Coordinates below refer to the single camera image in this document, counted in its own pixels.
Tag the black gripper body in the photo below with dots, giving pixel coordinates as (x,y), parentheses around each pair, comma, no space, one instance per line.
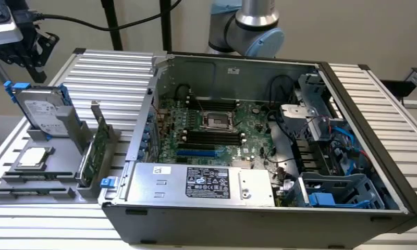
(30,39)

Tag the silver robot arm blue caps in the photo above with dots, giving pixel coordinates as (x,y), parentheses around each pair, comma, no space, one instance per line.
(245,28)

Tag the black RAM slot bank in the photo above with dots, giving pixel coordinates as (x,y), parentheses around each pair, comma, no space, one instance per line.
(214,136)
(213,104)

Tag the blue expansion slot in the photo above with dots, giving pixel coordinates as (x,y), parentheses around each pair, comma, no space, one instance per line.
(197,153)

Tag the black stand pole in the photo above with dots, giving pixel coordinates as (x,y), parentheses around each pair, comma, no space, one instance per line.
(113,23)
(166,26)

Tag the hard disk blue caddy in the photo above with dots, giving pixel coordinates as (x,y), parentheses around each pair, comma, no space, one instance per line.
(42,109)

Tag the silver CPU chip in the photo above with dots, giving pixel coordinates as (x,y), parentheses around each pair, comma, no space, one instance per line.
(35,157)

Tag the grey parts rack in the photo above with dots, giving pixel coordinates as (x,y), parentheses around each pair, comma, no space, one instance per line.
(63,161)

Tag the blue case latch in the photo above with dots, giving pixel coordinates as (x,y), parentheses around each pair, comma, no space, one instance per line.
(109,182)

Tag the metal CPU socket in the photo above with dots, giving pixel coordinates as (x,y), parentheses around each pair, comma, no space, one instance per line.
(218,121)

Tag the green motherboard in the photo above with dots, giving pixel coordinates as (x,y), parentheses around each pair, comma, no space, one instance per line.
(254,130)

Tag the silver power supply unit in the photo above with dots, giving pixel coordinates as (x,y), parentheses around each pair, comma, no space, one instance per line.
(202,185)

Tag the silver chipset heatsink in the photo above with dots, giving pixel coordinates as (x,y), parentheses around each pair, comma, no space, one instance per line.
(243,164)

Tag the metal drive cage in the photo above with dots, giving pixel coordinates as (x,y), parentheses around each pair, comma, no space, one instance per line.
(311,112)

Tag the dark grey open PC case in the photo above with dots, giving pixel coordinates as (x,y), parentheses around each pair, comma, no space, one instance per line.
(230,226)

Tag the blue disk bay clip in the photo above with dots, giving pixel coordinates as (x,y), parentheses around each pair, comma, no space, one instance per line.
(322,199)

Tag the grey plastic disk bay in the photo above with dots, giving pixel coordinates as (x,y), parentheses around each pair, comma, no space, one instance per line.
(345,190)

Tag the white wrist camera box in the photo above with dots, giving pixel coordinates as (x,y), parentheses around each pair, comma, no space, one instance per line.
(2,28)

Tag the green gpu metal bracket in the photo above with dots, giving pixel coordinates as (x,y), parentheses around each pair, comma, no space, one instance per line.
(95,148)

